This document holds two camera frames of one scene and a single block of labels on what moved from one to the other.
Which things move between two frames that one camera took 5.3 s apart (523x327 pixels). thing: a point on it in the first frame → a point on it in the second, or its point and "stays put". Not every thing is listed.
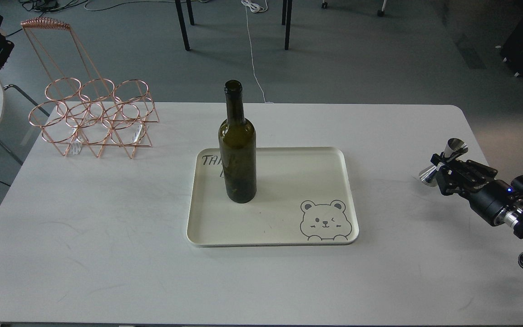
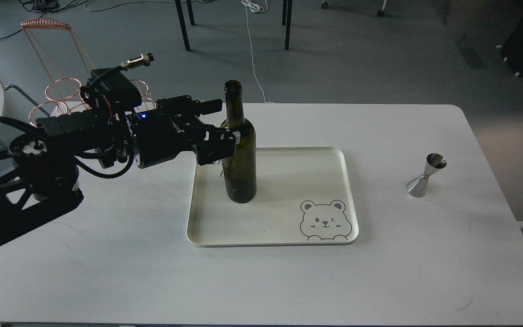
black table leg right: x=288 y=21 stays put
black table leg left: x=182 y=21 stays put
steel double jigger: x=454 y=147 → x=418 y=187
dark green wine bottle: x=238 y=144 stays put
